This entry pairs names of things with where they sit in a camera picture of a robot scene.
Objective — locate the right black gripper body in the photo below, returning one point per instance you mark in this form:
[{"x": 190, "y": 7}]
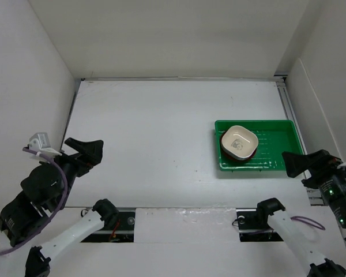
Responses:
[{"x": 331, "y": 176}]

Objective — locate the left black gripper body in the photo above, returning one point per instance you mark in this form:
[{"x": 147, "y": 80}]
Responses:
[{"x": 73, "y": 165}]

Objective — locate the cream square panda plate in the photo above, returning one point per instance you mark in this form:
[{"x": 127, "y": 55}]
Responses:
[{"x": 240, "y": 131}]

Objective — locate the red round scalloped plate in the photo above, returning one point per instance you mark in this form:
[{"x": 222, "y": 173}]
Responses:
[{"x": 229, "y": 157}]

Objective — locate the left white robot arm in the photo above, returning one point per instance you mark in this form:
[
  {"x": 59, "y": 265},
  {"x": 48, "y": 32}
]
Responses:
[{"x": 43, "y": 194}]

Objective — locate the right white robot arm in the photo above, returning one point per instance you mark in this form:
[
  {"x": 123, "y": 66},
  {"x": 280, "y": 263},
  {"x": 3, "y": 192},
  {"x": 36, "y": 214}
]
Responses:
[{"x": 312, "y": 261}]

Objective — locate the green plastic bin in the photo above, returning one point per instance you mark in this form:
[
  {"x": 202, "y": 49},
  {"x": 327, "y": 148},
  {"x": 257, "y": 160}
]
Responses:
[{"x": 275, "y": 137}]

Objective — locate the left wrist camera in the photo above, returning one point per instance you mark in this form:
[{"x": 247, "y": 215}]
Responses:
[{"x": 40, "y": 143}]

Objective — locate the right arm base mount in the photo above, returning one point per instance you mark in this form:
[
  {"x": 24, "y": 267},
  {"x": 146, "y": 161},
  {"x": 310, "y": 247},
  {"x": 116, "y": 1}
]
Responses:
[{"x": 252, "y": 223}]

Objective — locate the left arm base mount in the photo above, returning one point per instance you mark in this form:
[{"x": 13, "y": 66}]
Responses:
[{"x": 122, "y": 231}]

